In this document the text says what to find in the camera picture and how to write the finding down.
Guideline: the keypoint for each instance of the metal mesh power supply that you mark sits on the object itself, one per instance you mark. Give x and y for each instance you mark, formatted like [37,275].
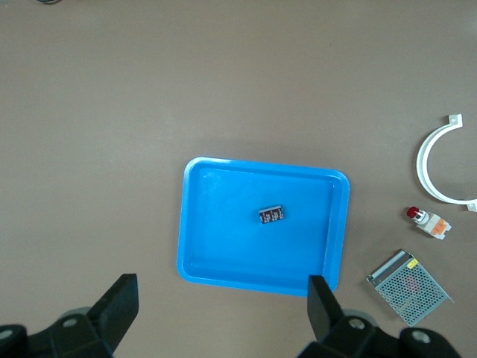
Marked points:
[410,291]

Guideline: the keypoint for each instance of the red push button orange block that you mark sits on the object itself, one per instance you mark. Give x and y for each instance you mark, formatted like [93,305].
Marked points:
[434,223]

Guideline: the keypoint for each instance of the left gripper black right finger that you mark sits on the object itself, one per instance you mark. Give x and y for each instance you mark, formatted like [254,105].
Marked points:
[328,324]

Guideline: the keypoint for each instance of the brown table mat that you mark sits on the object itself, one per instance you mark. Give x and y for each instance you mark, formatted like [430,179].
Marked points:
[112,112]

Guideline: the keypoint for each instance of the blue plastic tray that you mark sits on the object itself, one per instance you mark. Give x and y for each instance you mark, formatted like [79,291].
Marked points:
[231,242]

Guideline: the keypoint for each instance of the black cylindrical capacitor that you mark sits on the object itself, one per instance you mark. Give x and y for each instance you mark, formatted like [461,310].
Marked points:
[271,214]

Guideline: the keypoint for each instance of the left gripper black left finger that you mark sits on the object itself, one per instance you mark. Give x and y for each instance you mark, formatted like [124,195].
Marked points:
[108,320]

